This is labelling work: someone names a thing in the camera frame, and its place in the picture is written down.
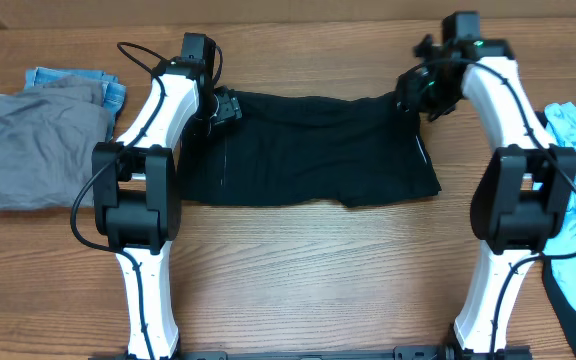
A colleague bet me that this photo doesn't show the black shorts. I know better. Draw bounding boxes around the black shorts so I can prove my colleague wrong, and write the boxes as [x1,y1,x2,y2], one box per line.
[178,92,441,207]

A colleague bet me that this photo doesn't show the grey folded shorts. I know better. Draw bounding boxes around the grey folded shorts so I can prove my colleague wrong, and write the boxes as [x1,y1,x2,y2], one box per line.
[0,76,113,211]

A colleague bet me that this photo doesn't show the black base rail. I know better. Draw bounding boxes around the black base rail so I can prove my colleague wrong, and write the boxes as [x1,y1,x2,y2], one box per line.
[87,344,534,360]

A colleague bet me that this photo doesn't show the blue denim folded garment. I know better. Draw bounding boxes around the blue denim folded garment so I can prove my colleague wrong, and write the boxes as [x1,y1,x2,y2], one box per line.
[24,67,126,141]

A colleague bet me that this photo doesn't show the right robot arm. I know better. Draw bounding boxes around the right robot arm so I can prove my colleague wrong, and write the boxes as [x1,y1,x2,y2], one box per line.
[393,11,576,359]

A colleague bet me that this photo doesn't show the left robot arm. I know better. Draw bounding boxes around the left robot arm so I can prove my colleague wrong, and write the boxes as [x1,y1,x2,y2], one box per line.
[85,33,242,359]

